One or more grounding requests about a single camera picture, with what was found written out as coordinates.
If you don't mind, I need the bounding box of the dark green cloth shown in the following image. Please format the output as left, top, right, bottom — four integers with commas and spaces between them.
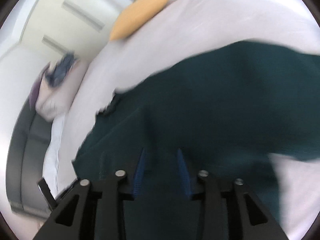
73, 42, 319, 239

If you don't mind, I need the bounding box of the dark grey headboard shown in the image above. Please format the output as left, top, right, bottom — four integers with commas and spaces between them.
5, 101, 52, 219

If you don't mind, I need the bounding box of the folded duvet pile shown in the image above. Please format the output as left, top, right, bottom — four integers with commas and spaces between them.
28, 52, 89, 121

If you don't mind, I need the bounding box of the white bed sheet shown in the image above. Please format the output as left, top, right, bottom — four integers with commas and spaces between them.
45, 0, 319, 239

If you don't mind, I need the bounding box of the yellow pillow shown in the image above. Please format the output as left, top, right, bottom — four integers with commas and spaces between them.
109, 0, 170, 41

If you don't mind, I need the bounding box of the cream wardrobe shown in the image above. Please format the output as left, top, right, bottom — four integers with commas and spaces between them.
22, 0, 133, 61

